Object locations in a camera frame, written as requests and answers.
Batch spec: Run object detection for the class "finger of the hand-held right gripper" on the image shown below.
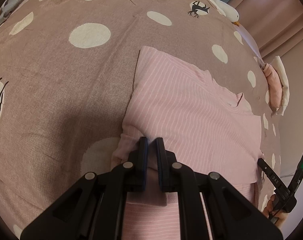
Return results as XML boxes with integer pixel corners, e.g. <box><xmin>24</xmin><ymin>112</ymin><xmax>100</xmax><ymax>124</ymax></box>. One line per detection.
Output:
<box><xmin>258</xmin><ymin>158</ymin><xmax>274</xmax><ymax>180</ymax></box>

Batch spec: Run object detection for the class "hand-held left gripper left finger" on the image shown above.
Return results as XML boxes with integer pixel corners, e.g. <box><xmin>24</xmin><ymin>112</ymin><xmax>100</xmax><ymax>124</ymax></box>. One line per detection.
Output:
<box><xmin>20</xmin><ymin>137</ymin><xmax>149</xmax><ymax>240</ymax></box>

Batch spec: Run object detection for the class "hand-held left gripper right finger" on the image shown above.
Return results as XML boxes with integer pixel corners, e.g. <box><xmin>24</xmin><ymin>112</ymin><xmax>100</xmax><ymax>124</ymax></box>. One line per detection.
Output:
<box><xmin>155</xmin><ymin>137</ymin><xmax>283</xmax><ymax>240</ymax></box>

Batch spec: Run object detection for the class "pink striped long-sleeve shirt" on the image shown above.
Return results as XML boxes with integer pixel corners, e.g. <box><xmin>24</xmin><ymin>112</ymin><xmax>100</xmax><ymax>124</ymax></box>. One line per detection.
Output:
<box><xmin>111</xmin><ymin>45</ymin><xmax>264</xmax><ymax>240</ymax></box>

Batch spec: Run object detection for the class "person's right hand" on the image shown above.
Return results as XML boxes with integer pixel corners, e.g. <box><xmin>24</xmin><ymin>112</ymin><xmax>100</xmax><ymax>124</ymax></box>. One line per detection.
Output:
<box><xmin>263</xmin><ymin>194</ymin><xmax>286</xmax><ymax>230</ymax></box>

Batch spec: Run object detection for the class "folded pink garment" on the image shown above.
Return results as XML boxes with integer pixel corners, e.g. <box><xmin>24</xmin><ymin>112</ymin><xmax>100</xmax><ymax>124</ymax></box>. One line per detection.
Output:
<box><xmin>264</xmin><ymin>64</ymin><xmax>283</xmax><ymax>108</ymax></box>

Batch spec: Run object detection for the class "folded white garment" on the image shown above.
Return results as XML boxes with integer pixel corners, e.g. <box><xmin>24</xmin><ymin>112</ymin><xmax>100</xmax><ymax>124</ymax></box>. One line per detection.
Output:
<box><xmin>271</xmin><ymin>56</ymin><xmax>290</xmax><ymax>117</ymax></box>

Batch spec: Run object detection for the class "brown polka dot blanket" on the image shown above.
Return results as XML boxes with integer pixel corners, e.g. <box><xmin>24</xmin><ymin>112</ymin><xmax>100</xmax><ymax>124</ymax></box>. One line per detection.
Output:
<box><xmin>0</xmin><ymin>0</ymin><xmax>282</xmax><ymax>240</ymax></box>

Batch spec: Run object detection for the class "pink curtain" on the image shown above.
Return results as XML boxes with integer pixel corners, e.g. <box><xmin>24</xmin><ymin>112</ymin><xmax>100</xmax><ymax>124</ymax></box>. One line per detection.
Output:
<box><xmin>226</xmin><ymin>0</ymin><xmax>303</xmax><ymax>58</ymax></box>

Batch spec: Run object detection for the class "white goose plush toy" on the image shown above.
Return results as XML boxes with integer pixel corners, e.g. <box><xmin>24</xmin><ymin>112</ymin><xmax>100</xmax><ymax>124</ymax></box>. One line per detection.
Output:
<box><xmin>189</xmin><ymin>0</ymin><xmax>240</xmax><ymax>27</ymax></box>

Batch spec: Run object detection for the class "grey-blue cloth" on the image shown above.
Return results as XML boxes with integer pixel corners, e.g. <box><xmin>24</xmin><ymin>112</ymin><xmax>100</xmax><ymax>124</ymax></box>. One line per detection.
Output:
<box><xmin>0</xmin><ymin>0</ymin><xmax>25</xmax><ymax>30</ymax></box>

